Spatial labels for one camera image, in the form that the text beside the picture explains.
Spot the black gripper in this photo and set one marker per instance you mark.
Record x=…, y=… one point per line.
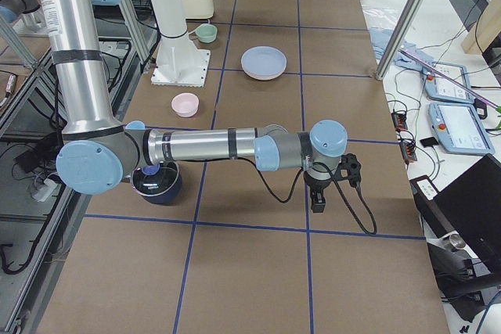
x=316, y=184

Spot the blue plate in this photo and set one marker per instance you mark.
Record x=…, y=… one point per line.
x=264, y=60

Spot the small metal cup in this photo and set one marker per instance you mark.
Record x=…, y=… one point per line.
x=453, y=242

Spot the black box with label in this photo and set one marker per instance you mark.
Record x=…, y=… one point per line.
x=469, y=205

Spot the dark blue pot glass lid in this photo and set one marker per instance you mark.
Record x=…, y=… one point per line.
x=159, y=184

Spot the teach pendant near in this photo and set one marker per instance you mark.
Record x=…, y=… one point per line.
x=458, y=129

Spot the teach pendant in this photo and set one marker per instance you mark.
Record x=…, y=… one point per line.
x=440, y=89
x=458, y=129

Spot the pink bowl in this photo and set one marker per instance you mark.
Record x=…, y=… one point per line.
x=185, y=104

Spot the teach pendant far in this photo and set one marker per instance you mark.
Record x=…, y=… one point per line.
x=440, y=89

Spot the green bowl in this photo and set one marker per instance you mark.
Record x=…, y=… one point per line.
x=206, y=33

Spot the cardboard box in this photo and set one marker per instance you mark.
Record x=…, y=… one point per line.
x=484, y=31

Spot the white power strip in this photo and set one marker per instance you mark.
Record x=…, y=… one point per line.
x=41, y=190

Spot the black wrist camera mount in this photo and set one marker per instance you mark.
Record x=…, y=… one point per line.
x=349, y=169

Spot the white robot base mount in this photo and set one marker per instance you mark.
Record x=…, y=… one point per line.
x=179, y=62

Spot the aluminium frame post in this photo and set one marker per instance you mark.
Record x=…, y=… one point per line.
x=404, y=22

